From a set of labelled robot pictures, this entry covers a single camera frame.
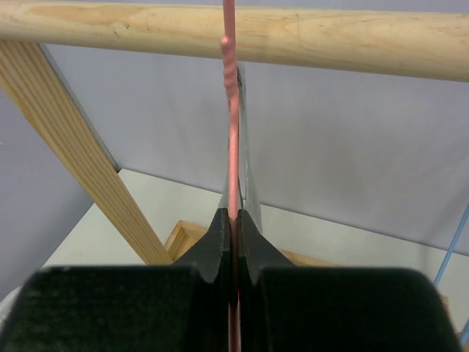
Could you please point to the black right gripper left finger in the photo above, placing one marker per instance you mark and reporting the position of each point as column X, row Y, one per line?
column 179, row 307

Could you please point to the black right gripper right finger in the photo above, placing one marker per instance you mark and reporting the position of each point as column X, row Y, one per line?
column 285, row 307

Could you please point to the pink hanger with grey top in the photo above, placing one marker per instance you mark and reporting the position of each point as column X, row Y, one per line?
column 229, row 58

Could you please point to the grey tank top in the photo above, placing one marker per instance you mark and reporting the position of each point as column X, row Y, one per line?
column 250, row 202

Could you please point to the wooden clothes rack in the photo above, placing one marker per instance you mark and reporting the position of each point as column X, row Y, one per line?
column 355, row 116

